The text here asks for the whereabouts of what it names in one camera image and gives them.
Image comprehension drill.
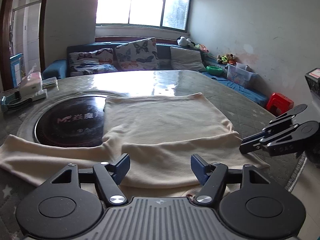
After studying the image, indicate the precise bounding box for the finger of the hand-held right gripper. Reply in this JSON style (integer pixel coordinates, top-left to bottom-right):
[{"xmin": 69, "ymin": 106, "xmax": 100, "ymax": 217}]
[
  {"xmin": 239, "ymin": 130, "xmax": 307, "ymax": 157},
  {"xmin": 261, "ymin": 110, "xmax": 298, "ymax": 137}
]

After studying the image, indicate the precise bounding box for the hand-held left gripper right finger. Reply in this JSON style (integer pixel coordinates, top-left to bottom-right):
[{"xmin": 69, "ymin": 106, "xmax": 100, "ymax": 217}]
[{"xmin": 190, "ymin": 154, "xmax": 273, "ymax": 205}]

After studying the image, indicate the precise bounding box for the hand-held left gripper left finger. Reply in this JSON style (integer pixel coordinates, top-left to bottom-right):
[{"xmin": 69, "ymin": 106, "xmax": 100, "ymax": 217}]
[{"xmin": 50, "ymin": 153, "xmax": 131, "ymax": 205}]

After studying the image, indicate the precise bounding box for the cream knit garment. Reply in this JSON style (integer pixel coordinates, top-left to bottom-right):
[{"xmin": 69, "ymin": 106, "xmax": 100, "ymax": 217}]
[{"xmin": 0, "ymin": 92, "xmax": 270, "ymax": 205}]

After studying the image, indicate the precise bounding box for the red plastic stool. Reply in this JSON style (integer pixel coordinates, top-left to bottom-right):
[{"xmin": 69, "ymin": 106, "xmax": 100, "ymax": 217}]
[{"xmin": 265, "ymin": 92, "xmax": 295, "ymax": 117}]

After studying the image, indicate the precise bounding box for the blue sofa cover cloth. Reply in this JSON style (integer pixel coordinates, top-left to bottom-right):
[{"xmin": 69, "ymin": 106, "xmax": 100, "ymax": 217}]
[{"xmin": 202, "ymin": 71, "xmax": 269, "ymax": 105}]

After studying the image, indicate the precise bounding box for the clear plastic storage box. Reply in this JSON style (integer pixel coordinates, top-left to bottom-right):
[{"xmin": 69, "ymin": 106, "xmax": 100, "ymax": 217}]
[{"xmin": 226, "ymin": 62, "xmax": 258, "ymax": 88}]

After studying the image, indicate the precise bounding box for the black round induction cooktop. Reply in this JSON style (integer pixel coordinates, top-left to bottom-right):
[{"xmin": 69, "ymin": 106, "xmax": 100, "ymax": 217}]
[{"xmin": 34, "ymin": 95, "xmax": 108, "ymax": 147}]

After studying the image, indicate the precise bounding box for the green plastic basin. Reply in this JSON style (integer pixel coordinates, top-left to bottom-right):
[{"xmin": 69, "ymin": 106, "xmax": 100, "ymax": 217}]
[{"xmin": 206, "ymin": 66, "xmax": 224, "ymax": 75}]

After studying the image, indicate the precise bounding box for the brown and green plush toy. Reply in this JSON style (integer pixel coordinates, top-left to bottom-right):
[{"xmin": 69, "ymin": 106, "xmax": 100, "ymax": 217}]
[{"xmin": 216, "ymin": 53, "xmax": 237, "ymax": 65}]

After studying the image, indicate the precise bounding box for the grey pillow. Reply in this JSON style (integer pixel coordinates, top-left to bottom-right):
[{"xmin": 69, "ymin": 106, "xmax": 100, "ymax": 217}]
[{"xmin": 170, "ymin": 46, "xmax": 207, "ymax": 73}]

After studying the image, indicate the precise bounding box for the small clear plastic box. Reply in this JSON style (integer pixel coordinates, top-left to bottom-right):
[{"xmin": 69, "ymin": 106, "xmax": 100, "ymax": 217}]
[{"xmin": 41, "ymin": 77, "xmax": 59, "ymax": 90}]

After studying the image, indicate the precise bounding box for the large butterfly print pillow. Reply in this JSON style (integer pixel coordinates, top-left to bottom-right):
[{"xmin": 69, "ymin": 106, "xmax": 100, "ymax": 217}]
[{"xmin": 115, "ymin": 37, "xmax": 160, "ymax": 72}]

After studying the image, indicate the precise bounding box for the blue sofa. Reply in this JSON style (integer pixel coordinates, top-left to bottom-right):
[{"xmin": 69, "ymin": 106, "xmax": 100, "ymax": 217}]
[{"xmin": 41, "ymin": 42, "xmax": 269, "ymax": 108}]

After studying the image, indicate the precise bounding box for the white tissue box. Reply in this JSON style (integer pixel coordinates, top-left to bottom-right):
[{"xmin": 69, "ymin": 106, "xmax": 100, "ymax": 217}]
[{"xmin": 19, "ymin": 66, "xmax": 47, "ymax": 99}]

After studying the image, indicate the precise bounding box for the panda plush toy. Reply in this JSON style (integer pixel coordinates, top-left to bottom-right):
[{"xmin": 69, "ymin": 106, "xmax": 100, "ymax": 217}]
[{"xmin": 177, "ymin": 36, "xmax": 195, "ymax": 48}]

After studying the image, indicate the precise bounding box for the blue cardboard box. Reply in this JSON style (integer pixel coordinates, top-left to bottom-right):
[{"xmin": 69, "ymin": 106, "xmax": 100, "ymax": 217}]
[{"xmin": 9, "ymin": 52, "xmax": 25, "ymax": 87}]

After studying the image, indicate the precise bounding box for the window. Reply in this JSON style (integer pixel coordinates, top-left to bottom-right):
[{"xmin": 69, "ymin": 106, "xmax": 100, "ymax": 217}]
[{"xmin": 95, "ymin": 0, "xmax": 193, "ymax": 30}]

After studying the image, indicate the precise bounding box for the dark wooden door frame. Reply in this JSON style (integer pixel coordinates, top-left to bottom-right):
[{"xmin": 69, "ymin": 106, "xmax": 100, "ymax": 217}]
[{"xmin": 0, "ymin": 0, "xmax": 52, "ymax": 92}]

